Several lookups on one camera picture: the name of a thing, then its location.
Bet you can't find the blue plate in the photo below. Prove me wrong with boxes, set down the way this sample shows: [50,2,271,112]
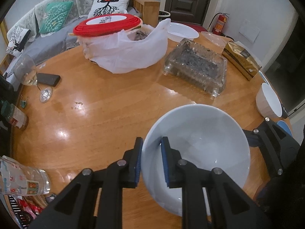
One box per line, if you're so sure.
[277,120,293,137]

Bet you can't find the printed drinking glass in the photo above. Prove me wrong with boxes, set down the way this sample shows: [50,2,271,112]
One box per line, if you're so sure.
[1,156,51,196]

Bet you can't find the small white bowl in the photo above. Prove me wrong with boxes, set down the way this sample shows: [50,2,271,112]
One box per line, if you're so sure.
[255,83,282,119]

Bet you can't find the red lidded container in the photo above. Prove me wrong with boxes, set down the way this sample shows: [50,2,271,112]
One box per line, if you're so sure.
[72,14,143,37]

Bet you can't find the spice jar green lid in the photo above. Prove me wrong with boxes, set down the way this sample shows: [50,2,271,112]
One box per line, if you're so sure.
[1,99,28,130]

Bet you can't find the wooden side cabinet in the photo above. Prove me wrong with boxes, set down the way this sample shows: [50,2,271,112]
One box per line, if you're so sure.
[131,0,160,27]

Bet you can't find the teal cushion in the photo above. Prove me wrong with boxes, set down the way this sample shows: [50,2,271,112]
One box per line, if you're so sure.
[39,1,73,34]

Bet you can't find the black phone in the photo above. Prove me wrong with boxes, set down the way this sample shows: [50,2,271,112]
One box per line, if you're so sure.
[37,73,61,87]

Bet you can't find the white tree print cushion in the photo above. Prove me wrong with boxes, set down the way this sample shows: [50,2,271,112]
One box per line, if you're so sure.
[87,0,129,19]

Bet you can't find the large white bowl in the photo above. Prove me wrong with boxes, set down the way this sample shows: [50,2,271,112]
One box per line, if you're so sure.
[141,104,251,216]

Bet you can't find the red fire extinguisher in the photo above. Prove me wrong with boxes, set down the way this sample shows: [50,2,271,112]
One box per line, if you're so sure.
[208,12,230,35]

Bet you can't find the black round bin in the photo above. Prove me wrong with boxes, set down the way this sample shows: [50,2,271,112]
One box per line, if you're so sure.
[158,10,171,20]

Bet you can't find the gold tissue box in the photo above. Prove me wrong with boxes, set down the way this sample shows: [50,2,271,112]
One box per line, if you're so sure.
[222,42,260,81]

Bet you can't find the sofa with lace cover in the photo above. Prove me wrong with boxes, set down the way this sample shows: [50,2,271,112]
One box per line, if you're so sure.
[4,0,129,82]

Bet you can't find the white plastic bag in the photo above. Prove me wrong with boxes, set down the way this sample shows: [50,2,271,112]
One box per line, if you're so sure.
[78,19,171,74]

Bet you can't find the glass ashtray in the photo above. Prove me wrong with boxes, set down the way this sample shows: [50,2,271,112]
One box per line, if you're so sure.
[163,38,227,98]

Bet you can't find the white basin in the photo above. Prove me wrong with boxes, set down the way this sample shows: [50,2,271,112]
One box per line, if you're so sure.
[168,22,199,43]

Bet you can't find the red snack packet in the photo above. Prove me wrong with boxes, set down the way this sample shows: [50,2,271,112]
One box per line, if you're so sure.
[17,196,43,220]

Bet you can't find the clear plastic lid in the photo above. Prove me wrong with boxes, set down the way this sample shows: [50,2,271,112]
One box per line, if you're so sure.
[201,31,226,49]

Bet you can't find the wine glass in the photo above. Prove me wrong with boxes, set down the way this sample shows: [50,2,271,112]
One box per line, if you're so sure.
[13,54,53,103]

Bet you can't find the black white deer cushion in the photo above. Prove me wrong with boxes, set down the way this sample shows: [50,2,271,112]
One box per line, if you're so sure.
[6,26,31,57]

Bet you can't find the dark door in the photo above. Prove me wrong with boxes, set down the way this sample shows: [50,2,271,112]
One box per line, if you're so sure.
[165,0,210,24]

